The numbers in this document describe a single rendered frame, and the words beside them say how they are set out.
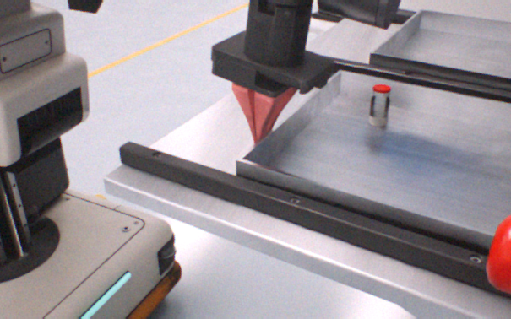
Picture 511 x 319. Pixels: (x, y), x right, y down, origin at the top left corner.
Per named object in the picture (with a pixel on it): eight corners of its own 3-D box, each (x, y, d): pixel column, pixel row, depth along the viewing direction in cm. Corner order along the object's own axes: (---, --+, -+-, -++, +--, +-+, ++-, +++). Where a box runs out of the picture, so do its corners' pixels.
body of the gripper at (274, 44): (302, 101, 47) (318, 20, 43) (207, 65, 51) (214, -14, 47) (333, 78, 52) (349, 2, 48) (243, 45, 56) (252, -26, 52)
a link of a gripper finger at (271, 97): (263, 165, 52) (277, 78, 47) (203, 138, 55) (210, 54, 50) (295, 137, 58) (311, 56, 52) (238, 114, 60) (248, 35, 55)
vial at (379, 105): (389, 121, 64) (394, 89, 62) (383, 128, 63) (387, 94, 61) (372, 116, 65) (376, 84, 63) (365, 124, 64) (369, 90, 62)
